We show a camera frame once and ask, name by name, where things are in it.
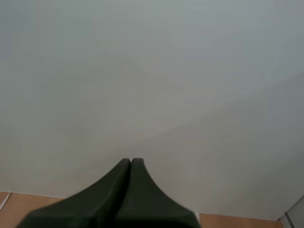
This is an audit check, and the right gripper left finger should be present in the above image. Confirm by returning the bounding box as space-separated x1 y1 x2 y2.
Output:
16 158 131 228

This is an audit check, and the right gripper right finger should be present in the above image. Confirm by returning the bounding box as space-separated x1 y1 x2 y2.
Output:
115 157 200 228

